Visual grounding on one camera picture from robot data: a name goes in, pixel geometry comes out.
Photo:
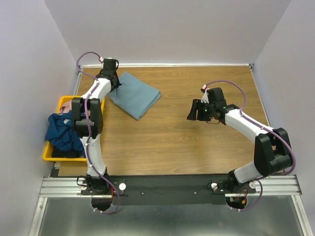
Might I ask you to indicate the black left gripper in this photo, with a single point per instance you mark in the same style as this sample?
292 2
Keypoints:
117 83

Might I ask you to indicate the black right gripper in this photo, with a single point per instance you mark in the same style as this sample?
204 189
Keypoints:
197 104

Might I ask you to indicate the light blue t shirt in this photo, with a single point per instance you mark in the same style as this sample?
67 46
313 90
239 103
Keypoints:
134 96

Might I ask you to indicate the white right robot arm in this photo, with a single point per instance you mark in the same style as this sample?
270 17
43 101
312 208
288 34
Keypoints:
272 150

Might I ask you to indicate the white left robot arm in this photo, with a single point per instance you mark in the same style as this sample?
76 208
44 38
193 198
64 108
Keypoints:
87 122

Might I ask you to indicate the patterned pink shirt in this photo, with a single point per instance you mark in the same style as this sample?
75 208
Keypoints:
66 107

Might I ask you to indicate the dark blue shirt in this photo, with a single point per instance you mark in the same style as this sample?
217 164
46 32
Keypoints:
61 134

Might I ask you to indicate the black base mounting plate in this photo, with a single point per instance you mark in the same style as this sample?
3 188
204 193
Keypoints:
164 190

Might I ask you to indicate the yellow plastic bin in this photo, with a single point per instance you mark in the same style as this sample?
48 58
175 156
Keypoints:
49 148

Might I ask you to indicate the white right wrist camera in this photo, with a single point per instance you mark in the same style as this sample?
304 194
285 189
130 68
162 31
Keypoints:
204 98

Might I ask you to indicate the aluminium frame rail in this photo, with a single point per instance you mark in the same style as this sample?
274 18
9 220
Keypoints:
66 187

